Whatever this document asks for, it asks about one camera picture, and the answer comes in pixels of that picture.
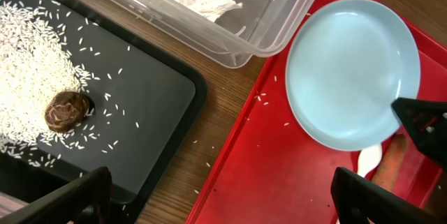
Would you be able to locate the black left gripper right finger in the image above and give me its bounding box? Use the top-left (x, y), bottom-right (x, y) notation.
top-left (330, 167), bottom-right (444, 224)

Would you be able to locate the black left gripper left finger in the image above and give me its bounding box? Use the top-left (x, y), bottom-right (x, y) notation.
top-left (1, 167), bottom-right (112, 224)

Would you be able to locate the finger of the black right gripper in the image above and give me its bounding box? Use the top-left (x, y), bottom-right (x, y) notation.
top-left (391, 98), bottom-right (446, 170)

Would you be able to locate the brown food scrap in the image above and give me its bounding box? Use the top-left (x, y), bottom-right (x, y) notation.
top-left (45, 91), bottom-right (94, 133)

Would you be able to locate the large light blue plate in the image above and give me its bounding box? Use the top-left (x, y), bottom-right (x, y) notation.
top-left (285, 0), bottom-right (421, 151)

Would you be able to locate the white rice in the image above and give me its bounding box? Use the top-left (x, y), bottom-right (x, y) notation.
top-left (1, 0), bottom-right (105, 168)

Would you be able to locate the black waste tray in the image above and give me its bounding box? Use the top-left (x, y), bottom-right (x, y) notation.
top-left (1, 0), bottom-right (207, 223)

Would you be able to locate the orange carrot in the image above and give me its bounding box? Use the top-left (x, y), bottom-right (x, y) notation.
top-left (371, 134), bottom-right (409, 192)

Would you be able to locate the white plastic spoon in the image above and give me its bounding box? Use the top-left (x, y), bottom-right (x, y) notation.
top-left (357, 144), bottom-right (383, 178)

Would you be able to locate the clear plastic bin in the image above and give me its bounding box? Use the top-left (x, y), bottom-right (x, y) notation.
top-left (111, 0), bottom-right (314, 68)

